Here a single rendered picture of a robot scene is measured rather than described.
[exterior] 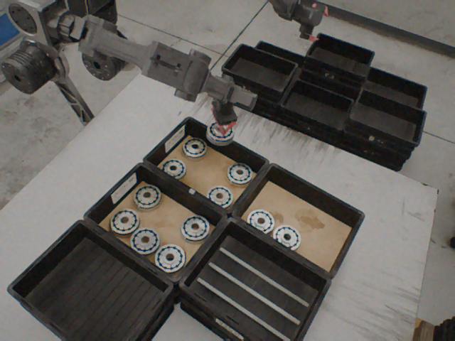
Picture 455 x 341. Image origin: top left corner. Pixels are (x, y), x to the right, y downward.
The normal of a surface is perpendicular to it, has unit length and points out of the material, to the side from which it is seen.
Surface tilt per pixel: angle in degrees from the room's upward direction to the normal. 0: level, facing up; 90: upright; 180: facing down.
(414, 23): 90
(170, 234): 0
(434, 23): 90
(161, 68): 54
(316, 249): 0
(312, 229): 0
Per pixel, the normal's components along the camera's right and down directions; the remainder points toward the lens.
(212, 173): 0.09, -0.60
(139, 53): -0.70, -0.15
